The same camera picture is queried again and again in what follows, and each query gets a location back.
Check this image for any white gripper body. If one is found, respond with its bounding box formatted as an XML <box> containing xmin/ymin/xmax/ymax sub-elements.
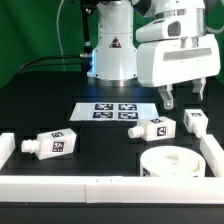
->
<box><xmin>137</xmin><ymin>34</ymin><xmax>220</xmax><ymax>87</ymax></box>

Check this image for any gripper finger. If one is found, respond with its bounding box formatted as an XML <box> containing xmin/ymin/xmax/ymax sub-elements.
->
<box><xmin>158</xmin><ymin>84</ymin><xmax>174</xmax><ymax>110</ymax></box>
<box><xmin>192</xmin><ymin>77</ymin><xmax>206</xmax><ymax>101</ymax></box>

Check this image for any white right fence bar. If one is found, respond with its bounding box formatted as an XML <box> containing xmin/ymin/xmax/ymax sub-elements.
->
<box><xmin>200</xmin><ymin>134</ymin><xmax>224</xmax><ymax>178</ymax></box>

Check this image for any white fence bar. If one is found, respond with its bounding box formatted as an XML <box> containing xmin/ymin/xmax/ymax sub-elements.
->
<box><xmin>0</xmin><ymin>133</ymin><xmax>15</xmax><ymax>170</ymax></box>
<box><xmin>0</xmin><ymin>175</ymin><xmax>224</xmax><ymax>204</ymax></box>
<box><xmin>200</xmin><ymin>134</ymin><xmax>224</xmax><ymax>178</ymax></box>

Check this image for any white marker sheet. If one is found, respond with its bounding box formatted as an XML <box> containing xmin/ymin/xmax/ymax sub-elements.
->
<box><xmin>70</xmin><ymin>102</ymin><xmax>158</xmax><ymax>121</ymax></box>

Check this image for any white left fence bar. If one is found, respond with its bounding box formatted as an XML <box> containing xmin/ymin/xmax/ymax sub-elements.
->
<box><xmin>0</xmin><ymin>133</ymin><xmax>15</xmax><ymax>170</ymax></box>

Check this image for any white front fence bar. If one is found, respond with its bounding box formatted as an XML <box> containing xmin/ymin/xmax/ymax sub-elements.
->
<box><xmin>0</xmin><ymin>175</ymin><xmax>224</xmax><ymax>204</ymax></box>

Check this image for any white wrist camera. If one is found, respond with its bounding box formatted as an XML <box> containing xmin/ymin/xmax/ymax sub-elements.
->
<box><xmin>136</xmin><ymin>14</ymin><xmax>205</xmax><ymax>43</ymax></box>

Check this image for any grey thin cable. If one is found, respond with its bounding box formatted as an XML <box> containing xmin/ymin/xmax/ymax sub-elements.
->
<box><xmin>55</xmin><ymin>0</ymin><xmax>68</xmax><ymax>72</ymax></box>

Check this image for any black cable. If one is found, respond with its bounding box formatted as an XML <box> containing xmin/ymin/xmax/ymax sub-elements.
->
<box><xmin>14</xmin><ymin>53</ymin><xmax>91</xmax><ymax>79</ymax></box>

